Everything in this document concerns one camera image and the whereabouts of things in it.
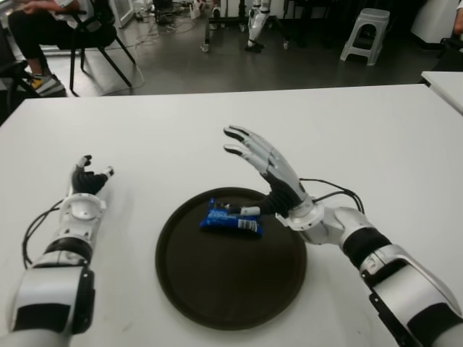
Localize white humanoid robot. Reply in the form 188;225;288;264
244;0;272;53

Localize black wheeled gantry frame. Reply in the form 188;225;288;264
198;0;290;51

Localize white floor cable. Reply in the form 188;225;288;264
101;16;203;97

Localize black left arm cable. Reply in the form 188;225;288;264
20;200;64;270

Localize white side table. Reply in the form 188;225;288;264
420;70;463;116

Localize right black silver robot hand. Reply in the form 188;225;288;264
216;124;314;220

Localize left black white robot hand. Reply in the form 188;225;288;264
69;154;115;198

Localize white framed panel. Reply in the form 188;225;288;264
108;0;134;28

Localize grey plastic stool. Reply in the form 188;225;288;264
339;7;391;67

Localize black metal chair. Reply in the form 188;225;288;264
54;0;137;97

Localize person in white shirt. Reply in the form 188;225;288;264
451;0;463;35

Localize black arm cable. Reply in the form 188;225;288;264
298;176;365;214
20;200;64;270

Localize black bag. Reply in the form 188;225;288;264
432;35;463;72

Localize seated person black trousers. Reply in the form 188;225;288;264
7;0;84;97

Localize black metal furniture frame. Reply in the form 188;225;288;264
0;35;41;124

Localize round dark brown tray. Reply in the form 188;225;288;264
155;187;309;330

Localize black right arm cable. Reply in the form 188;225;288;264
298;176;365;214

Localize blue Oreo snack packet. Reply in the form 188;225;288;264
199;197;262;236

